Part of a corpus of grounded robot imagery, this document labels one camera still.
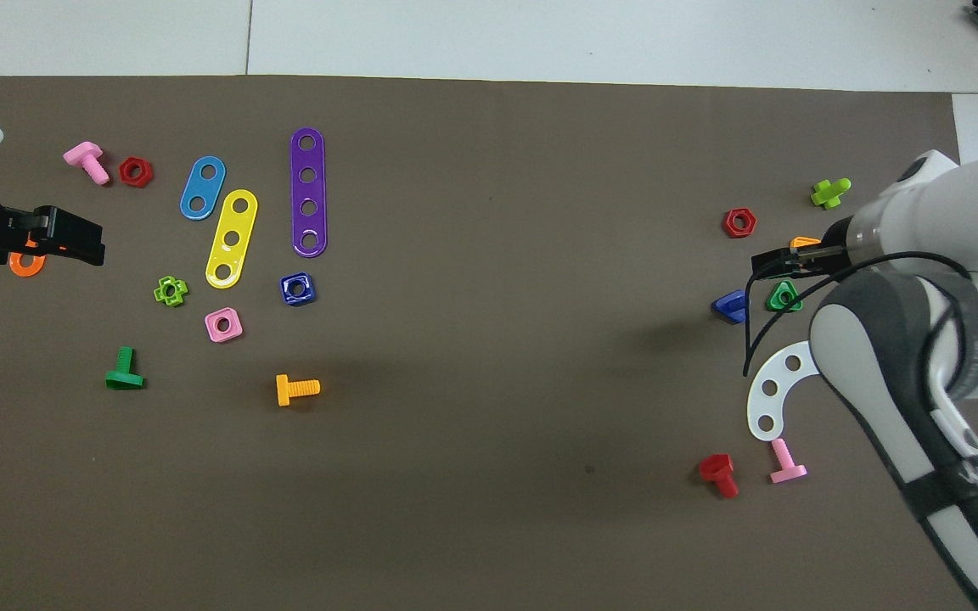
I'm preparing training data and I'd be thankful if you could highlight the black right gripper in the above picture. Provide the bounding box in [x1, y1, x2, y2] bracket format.
[750, 216, 855, 282]

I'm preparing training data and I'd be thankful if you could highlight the orange heart-shaped plate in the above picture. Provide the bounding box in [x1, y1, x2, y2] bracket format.
[8, 241, 47, 278]

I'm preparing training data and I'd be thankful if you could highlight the purple four-hole plate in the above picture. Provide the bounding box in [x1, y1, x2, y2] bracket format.
[289, 127, 329, 258]

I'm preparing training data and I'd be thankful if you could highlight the blue two-hole plate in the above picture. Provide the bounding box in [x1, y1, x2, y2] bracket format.
[179, 155, 228, 221]

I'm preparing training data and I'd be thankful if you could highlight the dark green plastic screw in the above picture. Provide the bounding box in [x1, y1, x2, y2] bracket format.
[104, 346, 146, 391]

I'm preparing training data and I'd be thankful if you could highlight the white curved five-hole plate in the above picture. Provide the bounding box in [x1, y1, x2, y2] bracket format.
[746, 340, 826, 443]

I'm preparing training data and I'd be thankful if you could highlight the blue plastic screw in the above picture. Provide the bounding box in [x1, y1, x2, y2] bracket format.
[711, 289, 750, 326]

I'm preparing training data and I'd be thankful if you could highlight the pink plastic screw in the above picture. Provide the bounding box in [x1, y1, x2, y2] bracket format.
[768, 437, 809, 485]
[63, 141, 111, 186]

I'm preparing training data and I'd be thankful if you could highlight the light green cross screw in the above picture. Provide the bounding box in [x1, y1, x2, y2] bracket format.
[809, 177, 852, 210]

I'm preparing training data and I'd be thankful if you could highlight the brown table mat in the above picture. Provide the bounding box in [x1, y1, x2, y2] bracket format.
[0, 75, 978, 611]

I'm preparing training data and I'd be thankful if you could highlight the pink square plastic nut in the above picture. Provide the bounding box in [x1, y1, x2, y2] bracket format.
[205, 307, 245, 344]

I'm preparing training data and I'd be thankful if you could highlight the green triangular plastic nut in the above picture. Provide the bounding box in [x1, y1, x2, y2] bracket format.
[765, 281, 804, 313]

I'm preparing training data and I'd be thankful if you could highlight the yellow three-hole plate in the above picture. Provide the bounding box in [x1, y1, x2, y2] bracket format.
[205, 188, 260, 289]

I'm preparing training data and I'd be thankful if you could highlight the blue square plastic nut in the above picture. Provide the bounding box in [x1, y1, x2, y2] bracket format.
[280, 272, 317, 307]

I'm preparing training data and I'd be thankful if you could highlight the orange plastic screw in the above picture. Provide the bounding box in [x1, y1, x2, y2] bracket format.
[275, 373, 322, 407]

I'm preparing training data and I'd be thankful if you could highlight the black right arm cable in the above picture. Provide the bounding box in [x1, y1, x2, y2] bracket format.
[741, 250, 978, 379]

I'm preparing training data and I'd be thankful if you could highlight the red plastic screw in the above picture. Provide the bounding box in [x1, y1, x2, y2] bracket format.
[698, 453, 740, 500]

